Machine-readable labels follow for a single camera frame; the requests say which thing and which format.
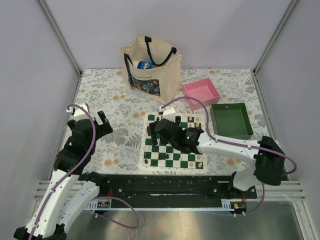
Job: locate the blue white bottle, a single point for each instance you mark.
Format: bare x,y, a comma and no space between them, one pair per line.
143,65

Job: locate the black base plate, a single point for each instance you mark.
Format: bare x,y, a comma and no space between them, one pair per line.
164,192

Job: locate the pink plastic box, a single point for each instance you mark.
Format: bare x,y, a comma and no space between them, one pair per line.
203,90

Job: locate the beige canvas tote bag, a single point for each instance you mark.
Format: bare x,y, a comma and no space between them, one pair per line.
160,82

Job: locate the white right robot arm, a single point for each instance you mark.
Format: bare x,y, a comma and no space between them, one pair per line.
265,158

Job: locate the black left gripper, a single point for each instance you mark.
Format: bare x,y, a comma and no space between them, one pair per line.
105,128

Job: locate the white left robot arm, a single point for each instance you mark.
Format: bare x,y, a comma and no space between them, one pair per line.
54,216

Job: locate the green plastic box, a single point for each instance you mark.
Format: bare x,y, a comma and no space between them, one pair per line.
231,120

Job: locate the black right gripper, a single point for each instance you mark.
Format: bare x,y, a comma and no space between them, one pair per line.
153,133

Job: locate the floral table cloth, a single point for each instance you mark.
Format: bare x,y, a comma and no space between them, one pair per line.
104,90

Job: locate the green white chess board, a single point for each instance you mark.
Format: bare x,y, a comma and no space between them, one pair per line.
164,154

